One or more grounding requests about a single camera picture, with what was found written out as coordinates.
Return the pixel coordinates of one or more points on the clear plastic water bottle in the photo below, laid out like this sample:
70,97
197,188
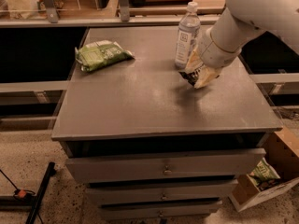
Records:
188,31

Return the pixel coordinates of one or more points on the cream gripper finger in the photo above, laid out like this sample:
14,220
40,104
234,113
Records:
205,75
195,63

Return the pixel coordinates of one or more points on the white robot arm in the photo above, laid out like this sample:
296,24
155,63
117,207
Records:
240,22

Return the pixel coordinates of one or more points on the bottom grey drawer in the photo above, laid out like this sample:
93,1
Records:
160,210

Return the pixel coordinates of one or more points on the green chip bag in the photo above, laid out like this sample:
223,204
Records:
100,54

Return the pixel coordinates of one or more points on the grey metal shelf rail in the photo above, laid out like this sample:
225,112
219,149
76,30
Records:
102,22

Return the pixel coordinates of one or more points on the cardboard box on floor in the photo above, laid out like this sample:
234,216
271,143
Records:
282,153

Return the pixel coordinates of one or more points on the middle grey drawer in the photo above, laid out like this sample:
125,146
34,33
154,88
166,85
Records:
161,192

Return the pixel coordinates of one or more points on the black rxbar chocolate bar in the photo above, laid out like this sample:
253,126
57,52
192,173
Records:
192,77

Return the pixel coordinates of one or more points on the grey drawer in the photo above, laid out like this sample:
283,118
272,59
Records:
161,192
160,210
164,165

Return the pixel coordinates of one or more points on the green snack bag in box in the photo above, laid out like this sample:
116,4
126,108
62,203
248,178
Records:
264,176

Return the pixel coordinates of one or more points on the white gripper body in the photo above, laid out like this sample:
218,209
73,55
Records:
214,55

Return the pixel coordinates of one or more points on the black stand leg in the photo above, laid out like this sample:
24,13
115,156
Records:
50,171

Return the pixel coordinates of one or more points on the top grey drawer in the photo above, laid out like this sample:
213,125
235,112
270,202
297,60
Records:
164,165

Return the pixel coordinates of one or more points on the grey drawer cabinet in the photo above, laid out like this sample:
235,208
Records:
144,106

